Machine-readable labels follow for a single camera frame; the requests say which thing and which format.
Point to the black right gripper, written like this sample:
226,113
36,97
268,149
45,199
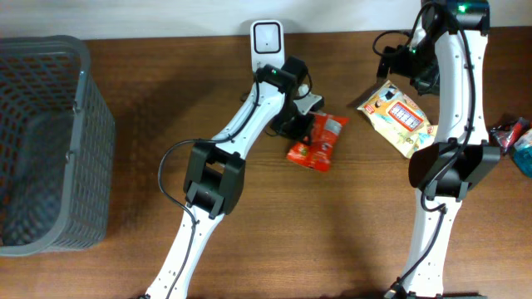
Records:
426,85

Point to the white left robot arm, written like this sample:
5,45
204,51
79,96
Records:
214,179

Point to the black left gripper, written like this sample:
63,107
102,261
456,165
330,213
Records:
302,132

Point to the yellow snack bag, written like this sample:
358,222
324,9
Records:
398,119

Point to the grey plastic lattice basket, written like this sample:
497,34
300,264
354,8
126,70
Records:
57,148

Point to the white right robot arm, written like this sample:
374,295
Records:
444,56

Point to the red snack packet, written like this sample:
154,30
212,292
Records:
325,133

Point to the black snack packet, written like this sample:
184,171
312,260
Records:
504,136

